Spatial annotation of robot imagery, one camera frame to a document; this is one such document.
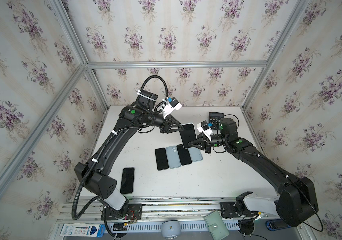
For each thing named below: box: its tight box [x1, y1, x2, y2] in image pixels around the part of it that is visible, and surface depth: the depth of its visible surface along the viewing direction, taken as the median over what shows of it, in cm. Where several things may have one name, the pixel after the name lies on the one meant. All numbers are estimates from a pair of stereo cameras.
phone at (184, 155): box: [176, 144, 192, 166], surface depth 95 cm
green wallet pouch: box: [204, 210, 230, 240], surface depth 71 cm
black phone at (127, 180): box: [120, 167, 135, 194], surface depth 84 cm
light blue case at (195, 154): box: [188, 147, 203, 162], surface depth 94 cm
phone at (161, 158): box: [154, 147, 169, 171], surface depth 93 cm
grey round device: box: [161, 220, 181, 240], surface depth 64 cm
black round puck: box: [238, 219, 255, 235], surface depth 72 cm
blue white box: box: [60, 223, 106, 238], surface depth 69 cm
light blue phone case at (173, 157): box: [165, 145, 181, 169], surface depth 95 cm
